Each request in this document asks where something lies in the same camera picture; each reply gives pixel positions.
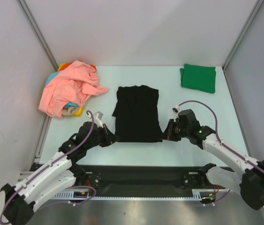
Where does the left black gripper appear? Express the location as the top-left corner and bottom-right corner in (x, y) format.
(85, 123), (118, 150)

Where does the black t-shirt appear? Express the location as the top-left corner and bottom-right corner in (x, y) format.
(112, 85), (162, 143)

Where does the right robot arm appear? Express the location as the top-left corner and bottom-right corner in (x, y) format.
(163, 107), (264, 210)

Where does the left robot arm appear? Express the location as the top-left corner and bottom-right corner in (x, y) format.
(0, 122), (119, 225)

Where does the beige t-shirt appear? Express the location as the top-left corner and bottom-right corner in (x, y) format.
(62, 106), (79, 116)

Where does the folded green t-shirt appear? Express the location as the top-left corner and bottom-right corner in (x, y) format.
(180, 64), (216, 94)

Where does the pink t-shirt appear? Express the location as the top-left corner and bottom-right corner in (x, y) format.
(38, 60), (109, 119)

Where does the light blue t-shirt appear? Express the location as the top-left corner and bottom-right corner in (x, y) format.
(45, 71), (78, 108)

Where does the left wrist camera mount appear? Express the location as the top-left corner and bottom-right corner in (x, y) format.
(86, 111), (103, 128)

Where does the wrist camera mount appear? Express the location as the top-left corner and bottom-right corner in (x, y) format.
(86, 111), (103, 128)
(172, 105), (182, 123)

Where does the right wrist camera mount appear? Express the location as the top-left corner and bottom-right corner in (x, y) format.
(172, 105), (182, 123)

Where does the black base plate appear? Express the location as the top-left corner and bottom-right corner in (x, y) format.
(71, 165), (224, 194)

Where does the grey slotted cable duct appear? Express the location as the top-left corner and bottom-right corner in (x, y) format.
(51, 189), (212, 201)

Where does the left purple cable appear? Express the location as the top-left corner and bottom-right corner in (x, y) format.
(0, 110), (97, 225)

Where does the right aluminium frame post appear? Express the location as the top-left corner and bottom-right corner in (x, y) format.
(222, 0), (264, 72)

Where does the aluminium frame post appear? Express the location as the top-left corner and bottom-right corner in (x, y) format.
(16, 0), (58, 70)
(222, 0), (264, 72)

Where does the left aluminium frame post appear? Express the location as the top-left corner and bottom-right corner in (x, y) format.
(16, 0), (58, 70)

